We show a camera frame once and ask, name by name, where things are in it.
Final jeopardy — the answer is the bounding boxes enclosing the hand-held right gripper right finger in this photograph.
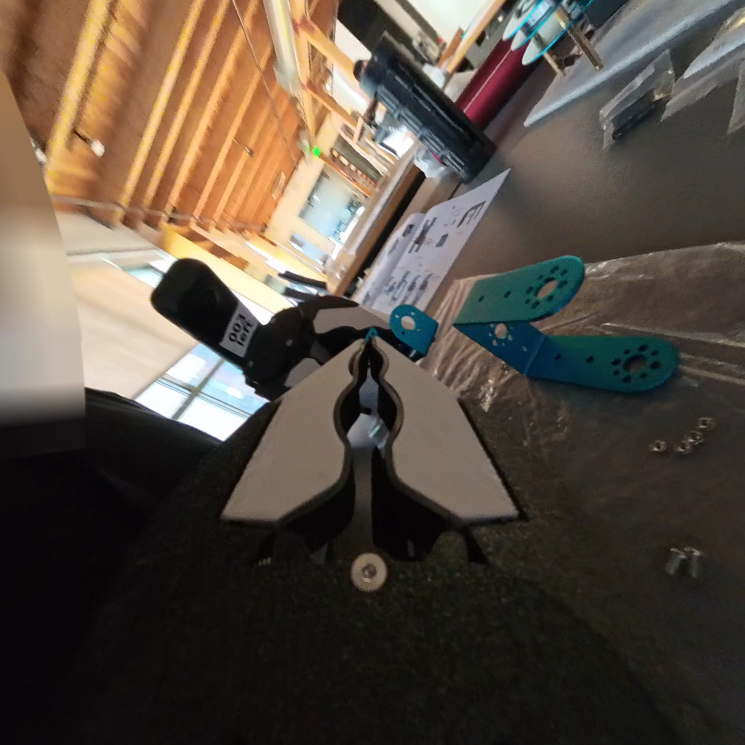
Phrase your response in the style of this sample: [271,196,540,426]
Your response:
[370,339,522,526]

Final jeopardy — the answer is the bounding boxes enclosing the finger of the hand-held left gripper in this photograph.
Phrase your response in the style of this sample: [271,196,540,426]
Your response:
[317,307,393,341]
[277,351,343,402]

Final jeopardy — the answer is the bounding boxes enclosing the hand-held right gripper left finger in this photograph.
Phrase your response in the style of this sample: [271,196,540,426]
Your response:
[220,339,369,528]

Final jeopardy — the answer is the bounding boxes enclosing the small blue U bracket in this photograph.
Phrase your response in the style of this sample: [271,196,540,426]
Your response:
[366,304,438,359]

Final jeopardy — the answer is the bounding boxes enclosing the large blue U bracket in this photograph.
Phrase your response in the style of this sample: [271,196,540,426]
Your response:
[453,256,679,395]

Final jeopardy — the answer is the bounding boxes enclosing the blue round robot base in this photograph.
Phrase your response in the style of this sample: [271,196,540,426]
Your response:
[503,0,589,65]

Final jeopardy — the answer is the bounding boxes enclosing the dark grey desk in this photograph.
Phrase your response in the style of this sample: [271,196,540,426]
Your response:
[407,0,745,745]

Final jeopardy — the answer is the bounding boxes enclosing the white instruction manual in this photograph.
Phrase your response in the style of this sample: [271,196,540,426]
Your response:
[352,169,512,312]

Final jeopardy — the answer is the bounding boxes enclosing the clear plastic bag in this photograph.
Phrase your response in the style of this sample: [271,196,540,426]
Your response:
[419,241,745,583]

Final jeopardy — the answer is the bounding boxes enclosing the black perforated cylinder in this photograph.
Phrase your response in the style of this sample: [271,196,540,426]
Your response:
[355,43,496,184]

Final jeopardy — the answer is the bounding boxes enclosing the small silver nuts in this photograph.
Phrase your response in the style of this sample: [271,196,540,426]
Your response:
[649,416,716,455]

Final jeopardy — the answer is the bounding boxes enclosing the person's black clothing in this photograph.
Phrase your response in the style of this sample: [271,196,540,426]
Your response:
[0,387,263,745]

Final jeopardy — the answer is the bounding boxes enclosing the small silver screws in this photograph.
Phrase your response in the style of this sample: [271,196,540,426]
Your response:
[666,547,702,578]

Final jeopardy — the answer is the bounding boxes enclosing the red cylinder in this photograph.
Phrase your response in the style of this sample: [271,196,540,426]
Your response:
[457,41,527,126]

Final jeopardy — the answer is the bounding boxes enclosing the pile of small screw bags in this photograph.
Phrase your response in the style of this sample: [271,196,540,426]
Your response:
[599,23,745,152]

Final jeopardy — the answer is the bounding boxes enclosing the white foam sheet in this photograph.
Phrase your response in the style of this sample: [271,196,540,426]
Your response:
[524,0,745,126]

